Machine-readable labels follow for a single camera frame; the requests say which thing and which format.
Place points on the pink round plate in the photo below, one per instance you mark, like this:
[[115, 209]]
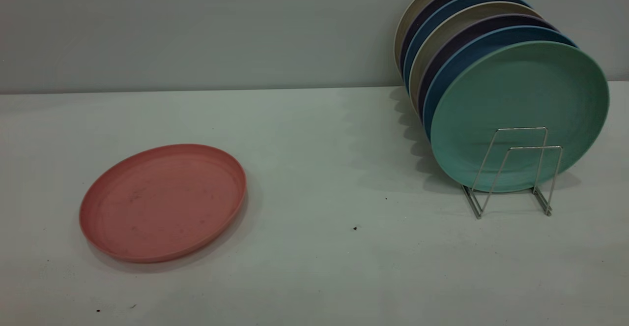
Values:
[[162, 203]]

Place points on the blue round plate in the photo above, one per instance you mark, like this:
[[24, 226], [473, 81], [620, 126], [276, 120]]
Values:
[[442, 17], [496, 41]]

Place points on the dark purple round plate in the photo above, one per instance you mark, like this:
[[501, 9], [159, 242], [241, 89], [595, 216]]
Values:
[[442, 4], [471, 36]]

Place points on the green round plate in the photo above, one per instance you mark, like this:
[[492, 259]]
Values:
[[516, 95]]

